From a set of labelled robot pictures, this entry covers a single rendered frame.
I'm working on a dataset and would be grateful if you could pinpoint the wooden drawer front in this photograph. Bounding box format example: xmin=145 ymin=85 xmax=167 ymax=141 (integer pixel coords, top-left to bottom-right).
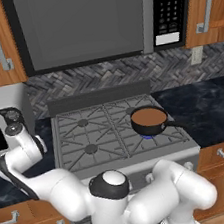
xmin=0 ymin=196 xmax=57 ymax=224
xmin=192 ymin=139 xmax=224 ymax=174

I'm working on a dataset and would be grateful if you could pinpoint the white stove knob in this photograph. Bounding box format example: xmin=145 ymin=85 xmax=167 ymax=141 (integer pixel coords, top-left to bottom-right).
xmin=184 ymin=160 xmax=196 ymax=172
xmin=144 ymin=173 xmax=156 ymax=185

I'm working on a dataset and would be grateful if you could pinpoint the black saucepan with hot chocolate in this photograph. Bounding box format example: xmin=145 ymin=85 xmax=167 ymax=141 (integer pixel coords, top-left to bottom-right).
xmin=128 ymin=100 xmax=189 ymax=139

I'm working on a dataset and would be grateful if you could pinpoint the silver microwave handle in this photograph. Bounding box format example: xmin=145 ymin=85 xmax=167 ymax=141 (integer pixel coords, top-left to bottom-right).
xmin=136 ymin=0 xmax=164 ymax=55

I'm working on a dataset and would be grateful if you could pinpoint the grey microwave door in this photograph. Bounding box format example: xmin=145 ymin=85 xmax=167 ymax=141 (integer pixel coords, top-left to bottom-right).
xmin=10 ymin=0 xmax=154 ymax=74

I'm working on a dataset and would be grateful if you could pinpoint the black and grey microwave oven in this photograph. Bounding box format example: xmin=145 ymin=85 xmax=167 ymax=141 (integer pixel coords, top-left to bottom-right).
xmin=0 ymin=0 xmax=203 ymax=81

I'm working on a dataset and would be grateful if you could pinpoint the grey gas stove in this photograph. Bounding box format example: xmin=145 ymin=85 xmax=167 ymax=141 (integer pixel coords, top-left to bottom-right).
xmin=44 ymin=73 xmax=213 ymax=224

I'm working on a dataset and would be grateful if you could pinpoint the white wall socket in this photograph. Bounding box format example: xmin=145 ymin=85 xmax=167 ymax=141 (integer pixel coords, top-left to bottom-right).
xmin=189 ymin=46 xmax=207 ymax=66

